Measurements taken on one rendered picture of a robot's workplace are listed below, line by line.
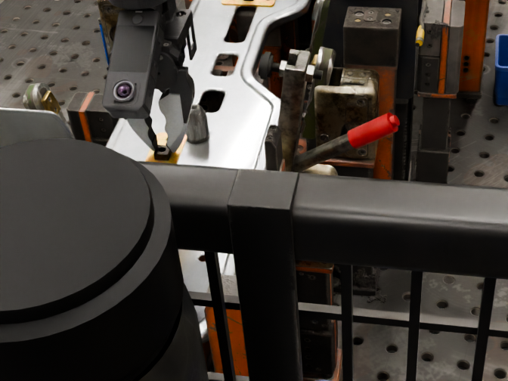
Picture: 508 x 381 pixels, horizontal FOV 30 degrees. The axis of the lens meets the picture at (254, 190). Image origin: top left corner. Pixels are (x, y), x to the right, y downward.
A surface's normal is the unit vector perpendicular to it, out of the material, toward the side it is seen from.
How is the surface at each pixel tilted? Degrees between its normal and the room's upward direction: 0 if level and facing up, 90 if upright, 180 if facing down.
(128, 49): 29
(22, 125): 90
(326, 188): 0
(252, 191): 0
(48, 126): 90
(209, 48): 0
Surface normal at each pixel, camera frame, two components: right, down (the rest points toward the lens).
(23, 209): -0.07, -0.74
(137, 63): -0.20, -0.33
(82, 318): 0.10, -0.50
